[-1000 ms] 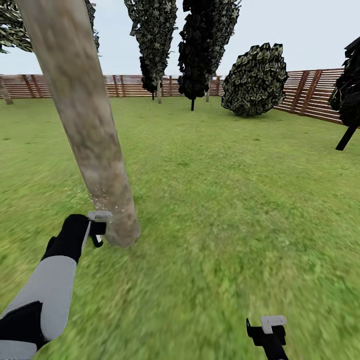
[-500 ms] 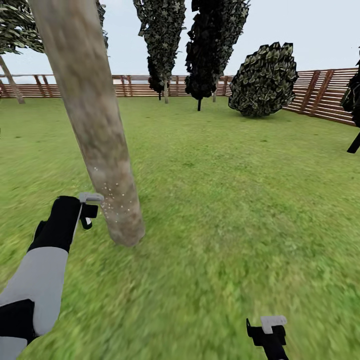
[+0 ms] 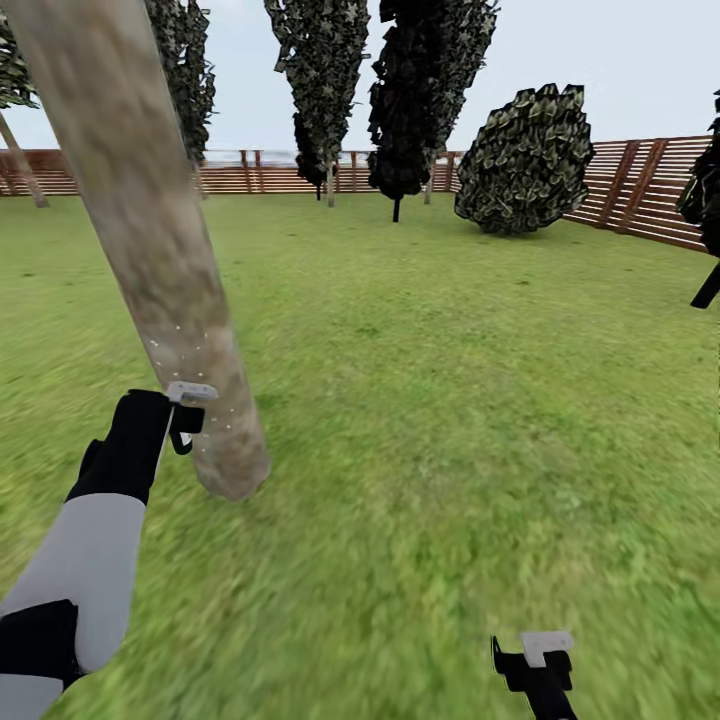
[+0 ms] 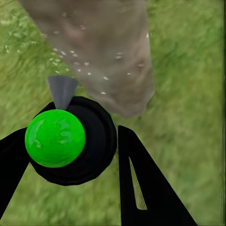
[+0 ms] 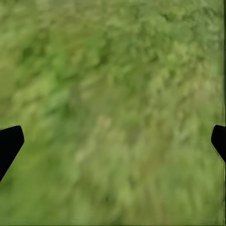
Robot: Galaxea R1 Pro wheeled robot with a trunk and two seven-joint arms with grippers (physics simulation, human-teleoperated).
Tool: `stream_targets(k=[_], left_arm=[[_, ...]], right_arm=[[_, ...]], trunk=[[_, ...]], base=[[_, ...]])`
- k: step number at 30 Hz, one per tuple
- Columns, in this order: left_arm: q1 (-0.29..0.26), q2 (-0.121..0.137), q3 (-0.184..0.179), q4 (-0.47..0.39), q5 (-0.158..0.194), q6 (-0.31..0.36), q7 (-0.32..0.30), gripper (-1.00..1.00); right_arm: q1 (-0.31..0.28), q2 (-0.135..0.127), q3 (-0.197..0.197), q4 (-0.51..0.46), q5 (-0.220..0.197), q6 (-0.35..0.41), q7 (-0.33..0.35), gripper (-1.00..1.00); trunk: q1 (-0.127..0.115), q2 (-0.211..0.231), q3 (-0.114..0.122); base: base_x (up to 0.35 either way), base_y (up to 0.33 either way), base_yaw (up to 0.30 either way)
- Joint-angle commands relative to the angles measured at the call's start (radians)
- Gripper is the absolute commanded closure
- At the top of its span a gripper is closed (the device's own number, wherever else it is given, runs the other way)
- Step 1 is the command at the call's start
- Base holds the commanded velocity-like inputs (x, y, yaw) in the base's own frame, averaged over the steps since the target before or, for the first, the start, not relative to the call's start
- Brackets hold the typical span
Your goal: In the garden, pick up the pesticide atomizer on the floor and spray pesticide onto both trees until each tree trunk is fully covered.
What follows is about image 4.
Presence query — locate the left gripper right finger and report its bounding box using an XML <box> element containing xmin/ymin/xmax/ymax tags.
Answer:
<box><xmin>17</xmin><ymin>0</ymin><xmax>197</xmax><ymax>226</ymax></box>

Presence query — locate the pesticide atomizer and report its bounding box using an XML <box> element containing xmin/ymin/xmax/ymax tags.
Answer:
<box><xmin>24</xmin><ymin>75</ymin><xmax>118</xmax><ymax>186</ymax></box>

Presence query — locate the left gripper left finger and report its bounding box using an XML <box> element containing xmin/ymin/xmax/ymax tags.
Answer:
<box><xmin>0</xmin><ymin>126</ymin><xmax>30</xmax><ymax>219</ymax></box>

